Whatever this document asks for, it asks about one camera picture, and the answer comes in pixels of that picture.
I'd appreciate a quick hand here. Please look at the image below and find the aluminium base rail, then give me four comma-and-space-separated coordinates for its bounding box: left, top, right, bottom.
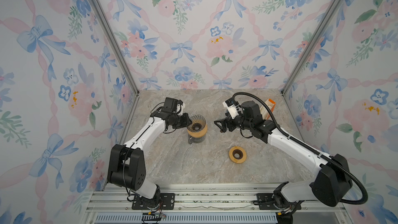
79, 183, 355, 224

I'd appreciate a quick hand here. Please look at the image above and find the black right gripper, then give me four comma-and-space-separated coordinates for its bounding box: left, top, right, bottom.
213, 111, 253, 134

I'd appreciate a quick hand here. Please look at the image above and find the aluminium frame post left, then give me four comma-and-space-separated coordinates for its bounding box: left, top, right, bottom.
88, 0, 139, 96

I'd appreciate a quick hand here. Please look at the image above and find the black corrugated cable conduit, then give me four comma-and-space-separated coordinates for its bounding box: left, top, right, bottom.
231, 91, 369, 205

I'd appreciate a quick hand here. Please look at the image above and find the aluminium frame post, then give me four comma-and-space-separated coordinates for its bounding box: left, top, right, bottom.
281, 0, 344, 96
88, 0, 139, 96

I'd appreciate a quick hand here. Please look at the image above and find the aluminium frame post right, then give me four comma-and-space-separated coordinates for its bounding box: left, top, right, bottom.
281, 0, 344, 96

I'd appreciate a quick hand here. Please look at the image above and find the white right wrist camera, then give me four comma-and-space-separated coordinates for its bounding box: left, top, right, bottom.
223, 98, 242, 119

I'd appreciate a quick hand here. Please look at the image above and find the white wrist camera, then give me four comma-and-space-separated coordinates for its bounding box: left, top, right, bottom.
175, 100, 185, 116
223, 98, 242, 119

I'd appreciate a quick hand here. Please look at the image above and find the coffee filter pack orange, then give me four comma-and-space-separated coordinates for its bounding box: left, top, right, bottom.
260, 99, 276, 120

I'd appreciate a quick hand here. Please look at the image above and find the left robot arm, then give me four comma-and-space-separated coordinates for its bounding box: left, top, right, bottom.
107, 97, 192, 202

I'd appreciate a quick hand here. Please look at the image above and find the clear grey glass dripper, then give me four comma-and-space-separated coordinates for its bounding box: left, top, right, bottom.
187, 114, 206, 133

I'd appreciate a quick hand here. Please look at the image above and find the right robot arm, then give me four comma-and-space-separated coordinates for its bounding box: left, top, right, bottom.
214, 99, 353, 209

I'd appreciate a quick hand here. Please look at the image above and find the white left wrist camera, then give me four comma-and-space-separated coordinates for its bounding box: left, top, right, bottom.
175, 100, 185, 116

